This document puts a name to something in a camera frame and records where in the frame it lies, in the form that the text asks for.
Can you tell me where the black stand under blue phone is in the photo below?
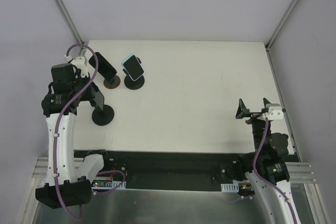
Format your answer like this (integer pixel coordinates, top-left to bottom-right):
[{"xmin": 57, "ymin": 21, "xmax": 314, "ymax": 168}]
[{"xmin": 122, "ymin": 55, "xmax": 145, "ymax": 90}]

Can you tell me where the white cable duct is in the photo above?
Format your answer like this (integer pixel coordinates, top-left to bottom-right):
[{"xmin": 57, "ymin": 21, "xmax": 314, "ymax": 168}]
[
  {"xmin": 220, "ymin": 182, "xmax": 239, "ymax": 193},
  {"xmin": 92, "ymin": 180, "xmax": 126, "ymax": 190}
]

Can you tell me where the right aluminium frame post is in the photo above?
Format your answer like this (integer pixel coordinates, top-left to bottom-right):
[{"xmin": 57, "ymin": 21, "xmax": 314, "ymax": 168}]
[{"xmin": 264, "ymin": 0, "xmax": 318, "ymax": 49}]

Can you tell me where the right white cable duct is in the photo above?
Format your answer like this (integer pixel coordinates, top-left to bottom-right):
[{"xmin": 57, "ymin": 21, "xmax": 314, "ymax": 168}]
[{"xmin": 220, "ymin": 182, "xmax": 239, "ymax": 193}]

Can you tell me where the black phone on wooden stand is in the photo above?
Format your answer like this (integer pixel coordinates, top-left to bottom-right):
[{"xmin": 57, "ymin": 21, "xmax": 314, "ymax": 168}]
[{"xmin": 95, "ymin": 52, "xmax": 117, "ymax": 81}]

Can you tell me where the wooden-base phone stand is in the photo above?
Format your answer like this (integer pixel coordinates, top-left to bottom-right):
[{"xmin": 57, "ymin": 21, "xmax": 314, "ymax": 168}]
[{"xmin": 103, "ymin": 75, "xmax": 121, "ymax": 89}]

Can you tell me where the aluminium frame post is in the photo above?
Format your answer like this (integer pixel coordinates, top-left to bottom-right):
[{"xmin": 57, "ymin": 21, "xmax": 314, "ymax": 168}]
[
  {"xmin": 54, "ymin": 0, "xmax": 85, "ymax": 44},
  {"xmin": 264, "ymin": 0, "xmax": 318, "ymax": 49}
]

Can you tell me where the left aluminium frame post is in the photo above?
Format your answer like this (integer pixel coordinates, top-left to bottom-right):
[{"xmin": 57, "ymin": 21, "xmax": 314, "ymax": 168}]
[{"xmin": 54, "ymin": 0, "xmax": 85, "ymax": 44}]

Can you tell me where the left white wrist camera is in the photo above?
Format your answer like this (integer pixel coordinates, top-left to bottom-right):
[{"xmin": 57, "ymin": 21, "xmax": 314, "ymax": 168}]
[{"xmin": 64, "ymin": 56, "xmax": 89, "ymax": 78}]

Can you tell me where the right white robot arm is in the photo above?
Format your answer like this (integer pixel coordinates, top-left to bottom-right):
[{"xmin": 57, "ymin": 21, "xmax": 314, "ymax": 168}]
[{"xmin": 228, "ymin": 99, "xmax": 300, "ymax": 223}]

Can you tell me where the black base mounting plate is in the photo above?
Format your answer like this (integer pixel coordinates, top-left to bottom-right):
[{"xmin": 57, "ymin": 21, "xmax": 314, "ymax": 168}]
[{"xmin": 74, "ymin": 150, "xmax": 246, "ymax": 191}]

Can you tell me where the left white cable duct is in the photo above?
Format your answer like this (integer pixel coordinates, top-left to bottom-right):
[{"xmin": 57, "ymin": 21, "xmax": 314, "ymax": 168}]
[{"xmin": 92, "ymin": 180, "xmax": 126, "ymax": 190}]

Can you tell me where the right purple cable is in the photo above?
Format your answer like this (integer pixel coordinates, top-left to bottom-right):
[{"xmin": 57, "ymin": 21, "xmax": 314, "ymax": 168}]
[{"xmin": 252, "ymin": 118, "xmax": 299, "ymax": 224}]

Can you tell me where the light blue cased phone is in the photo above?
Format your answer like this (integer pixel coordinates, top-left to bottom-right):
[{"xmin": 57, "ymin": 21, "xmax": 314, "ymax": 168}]
[{"xmin": 121, "ymin": 54, "xmax": 144, "ymax": 81}]

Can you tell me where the horizontal aluminium rail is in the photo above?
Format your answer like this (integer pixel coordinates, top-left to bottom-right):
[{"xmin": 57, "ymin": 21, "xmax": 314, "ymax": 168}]
[{"xmin": 32, "ymin": 157, "xmax": 317, "ymax": 184}]

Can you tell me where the black round-base phone stand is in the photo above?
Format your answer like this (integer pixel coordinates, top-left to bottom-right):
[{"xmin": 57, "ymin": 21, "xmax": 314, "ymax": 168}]
[{"xmin": 91, "ymin": 104, "xmax": 114, "ymax": 126}]

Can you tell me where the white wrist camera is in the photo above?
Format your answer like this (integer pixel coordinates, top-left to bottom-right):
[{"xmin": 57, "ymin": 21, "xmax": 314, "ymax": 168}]
[
  {"xmin": 64, "ymin": 56, "xmax": 89, "ymax": 78},
  {"xmin": 263, "ymin": 103, "xmax": 284, "ymax": 121}
]

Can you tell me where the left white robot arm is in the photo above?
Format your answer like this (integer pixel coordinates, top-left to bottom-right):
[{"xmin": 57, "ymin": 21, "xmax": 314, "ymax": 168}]
[{"xmin": 35, "ymin": 63, "xmax": 114, "ymax": 209}]

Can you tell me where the black phone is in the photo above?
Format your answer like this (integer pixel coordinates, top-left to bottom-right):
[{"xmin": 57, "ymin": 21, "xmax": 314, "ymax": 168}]
[
  {"xmin": 95, "ymin": 52, "xmax": 117, "ymax": 81},
  {"xmin": 89, "ymin": 88, "xmax": 104, "ymax": 111}
]

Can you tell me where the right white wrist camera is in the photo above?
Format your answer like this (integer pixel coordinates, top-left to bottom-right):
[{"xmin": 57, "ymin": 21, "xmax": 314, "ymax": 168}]
[{"xmin": 263, "ymin": 103, "xmax": 284, "ymax": 121}]

